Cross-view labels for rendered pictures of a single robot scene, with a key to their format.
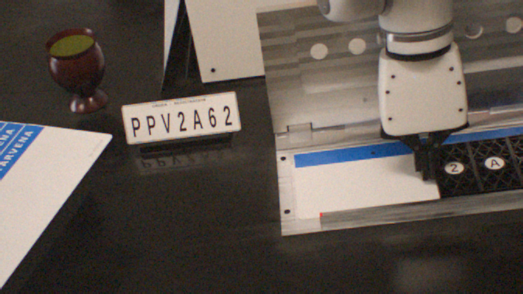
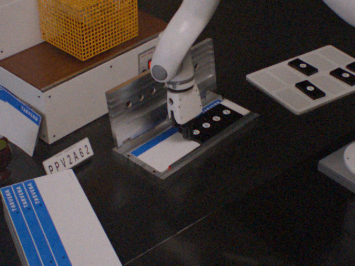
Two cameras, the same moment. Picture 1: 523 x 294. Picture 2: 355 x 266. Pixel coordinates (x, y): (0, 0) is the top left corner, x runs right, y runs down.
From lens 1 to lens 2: 1.16 m
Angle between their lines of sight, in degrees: 41
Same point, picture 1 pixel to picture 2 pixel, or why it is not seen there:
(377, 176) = (170, 146)
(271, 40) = (115, 104)
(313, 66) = (127, 111)
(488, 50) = not seen: hidden behind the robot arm
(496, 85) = not seen: hidden behind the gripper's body
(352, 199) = (171, 157)
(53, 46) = not seen: outside the picture
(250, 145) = (101, 158)
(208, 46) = (52, 124)
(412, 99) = (187, 106)
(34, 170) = (55, 195)
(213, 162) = (94, 171)
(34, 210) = (79, 207)
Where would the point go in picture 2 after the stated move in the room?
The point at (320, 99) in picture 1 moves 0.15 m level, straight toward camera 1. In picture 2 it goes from (132, 124) to (170, 146)
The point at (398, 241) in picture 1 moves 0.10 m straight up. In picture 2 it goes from (198, 165) to (198, 137)
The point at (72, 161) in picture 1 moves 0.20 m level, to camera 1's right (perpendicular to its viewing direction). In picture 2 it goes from (67, 184) to (121, 147)
